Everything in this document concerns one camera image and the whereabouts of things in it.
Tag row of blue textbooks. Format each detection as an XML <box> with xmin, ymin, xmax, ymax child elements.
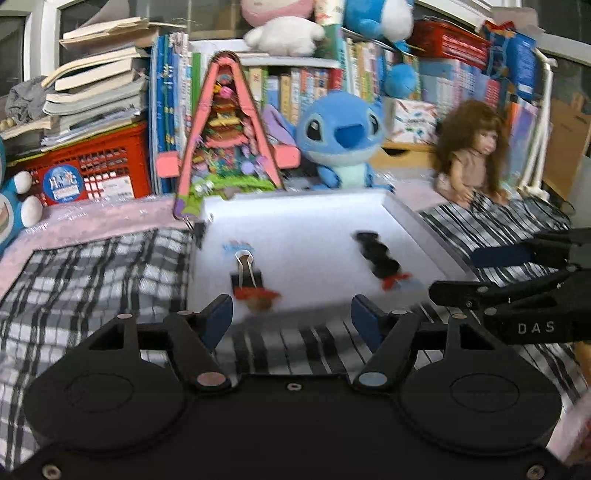
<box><xmin>418</xmin><ymin>58</ymin><xmax>504</xmax><ymax>121</ymax></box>

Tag blue alien plush toy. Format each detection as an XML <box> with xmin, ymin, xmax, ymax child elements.
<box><xmin>263</xmin><ymin>90</ymin><xmax>395</xmax><ymax>192</ymax></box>

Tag blue plush ball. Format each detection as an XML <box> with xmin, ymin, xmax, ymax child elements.
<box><xmin>385</xmin><ymin>64</ymin><xmax>419</xmax><ymax>99</ymax></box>

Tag black white plaid cloth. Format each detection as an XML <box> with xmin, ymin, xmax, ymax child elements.
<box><xmin>0</xmin><ymin>189</ymin><xmax>591</xmax><ymax>462</ymax></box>

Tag leaning thin picture books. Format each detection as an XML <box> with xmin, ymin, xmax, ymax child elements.
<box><xmin>501</xmin><ymin>97</ymin><xmax>541</xmax><ymax>190</ymax></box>

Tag red hair clip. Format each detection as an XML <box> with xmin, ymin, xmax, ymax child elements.
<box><xmin>382</xmin><ymin>271</ymin><xmax>413</xmax><ymax>291</ymax></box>

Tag grey crumpled cloth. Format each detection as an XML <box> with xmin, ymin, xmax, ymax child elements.
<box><xmin>4</xmin><ymin>76</ymin><xmax>49</xmax><ymax>123</ymax></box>

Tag pink triangular dollhouse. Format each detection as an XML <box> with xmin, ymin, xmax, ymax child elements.
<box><xmin>157</xmin><ymin>52</ymin><xmax>301</xmax><ymax>222</ymax></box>

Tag red plastic basket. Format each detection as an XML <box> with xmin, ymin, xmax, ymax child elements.
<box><xmin>409</xmin><ymin>21</ymin><xmax>492</xmax><ymax>70</ymax></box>

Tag red plastic crate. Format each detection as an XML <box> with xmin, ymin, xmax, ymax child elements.
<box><xmin>18</xmin><ymin>122</ymin><xmax>153</xmax><ymax>207</ymax></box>

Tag white plastic stand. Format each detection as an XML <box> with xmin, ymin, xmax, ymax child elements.
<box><xmin>517</xmin><ymin>48</ymin><xmax>555</xmax><ymax>199</ymax></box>

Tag white window frame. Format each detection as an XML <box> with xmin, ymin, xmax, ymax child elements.
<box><xmin>0</xmin><ymin>0</ymin><xmax>112</xmax><ymax>100</ymax></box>

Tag white cardboard box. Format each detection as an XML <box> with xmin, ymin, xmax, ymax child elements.
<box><xmin>185</xmin><ymin>188</ymin><xmax>481</xmax><ymax>326</ymax></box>

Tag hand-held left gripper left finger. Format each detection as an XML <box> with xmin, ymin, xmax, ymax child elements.
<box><xmin>88</xmin><ymin>293</ymin><xmax>234</xmax><ymax>393</ymax></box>

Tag stack of worn books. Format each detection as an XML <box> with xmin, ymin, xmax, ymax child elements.
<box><xmin>0</xmin><ymin>16</ymin><xmax>153</xmax><ymax>153</ymax></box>

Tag brown haired baby doll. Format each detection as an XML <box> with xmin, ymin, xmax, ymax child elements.
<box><xmin>434</xmin><ymin>100</ymin><xmax>511</xmax><ymax>208</ymax></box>

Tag wooden drawer box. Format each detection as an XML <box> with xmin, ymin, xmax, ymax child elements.
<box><xmin>369</xmin><ymin>141</ymin><xmax>444</xmax><ymax>183</ymax></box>

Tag pink white plush toy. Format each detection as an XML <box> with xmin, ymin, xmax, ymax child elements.
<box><xmin>240</xmin><ymin>0</ymin><xmax>326</xmax><ymax>58</ymax></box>

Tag brown cardboard sheet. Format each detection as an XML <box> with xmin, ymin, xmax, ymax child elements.
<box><xmin>542</xmin><ymin>92</ymin><xmax>591</xmax><ymax>204</ymax></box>

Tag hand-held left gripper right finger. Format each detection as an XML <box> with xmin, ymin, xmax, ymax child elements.
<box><xmin>350</xmin><ymin>294</ymin><xmax>502</xmax><ymax>393</ymax></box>

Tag blue white cat plush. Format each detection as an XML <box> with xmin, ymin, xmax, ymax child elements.
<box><xmin>0</xmin><ymin>138</ymin><xmax>44</xmax><ymax>257</ymax></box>

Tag white printed carton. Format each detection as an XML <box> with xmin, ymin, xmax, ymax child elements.
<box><xmin>392</xmin><ymin>99</ymin><xmax>439</xmax><ymax>145</ymax></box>

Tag row of colourful shelf books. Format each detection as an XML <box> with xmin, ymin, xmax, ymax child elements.
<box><xmin>150</xmin><ymin>32</ymin><xmax>421</xmax><ymax>195</ymax></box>

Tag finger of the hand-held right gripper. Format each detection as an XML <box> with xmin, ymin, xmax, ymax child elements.
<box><xmin>471</xmin><ymin>228</ymin><xmax>591</xmax><ymax>268</ymax></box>
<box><xmin>428</xmin><ymin>264</ymin><xmax>583</xmax><ymax>311</ymax></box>

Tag blue white plush toy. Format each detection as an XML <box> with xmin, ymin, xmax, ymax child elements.
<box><xmin>344</xmin><ymin>0</ymin><xmax>416</xmax><ymax>42</ymax></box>

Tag blue printed carton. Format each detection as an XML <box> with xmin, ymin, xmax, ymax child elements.
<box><xmin>482</xmin><ymin>23</ymin><xmax>539</xmax><ymax>100</ymax></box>

